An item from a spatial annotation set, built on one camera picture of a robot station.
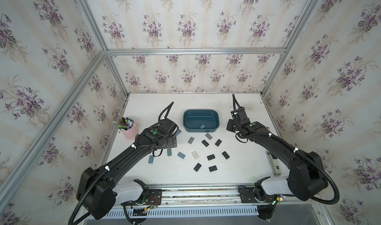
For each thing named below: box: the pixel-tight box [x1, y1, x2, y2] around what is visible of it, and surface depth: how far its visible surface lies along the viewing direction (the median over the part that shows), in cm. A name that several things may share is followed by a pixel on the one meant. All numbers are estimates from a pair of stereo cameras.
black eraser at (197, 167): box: [193, 162, 202, 172], surface depth 84 cm
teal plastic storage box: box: [183, 109, 220, 133], surface depth 103 cm
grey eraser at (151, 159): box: [148, 155, 154, 164], surface depth 88 cm
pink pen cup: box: [112, 115, 140, 141], surface depth 90 cm
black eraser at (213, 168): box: [208, 165, 218, 172], surface depth 84 cm
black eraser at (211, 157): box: [206, 154, 216, 161], surface depth 88 cm
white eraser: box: [191, 150, 200, 160], surface depth 90 cm
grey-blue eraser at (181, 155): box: [176, 151, 187, 160], surface depth 90 cm
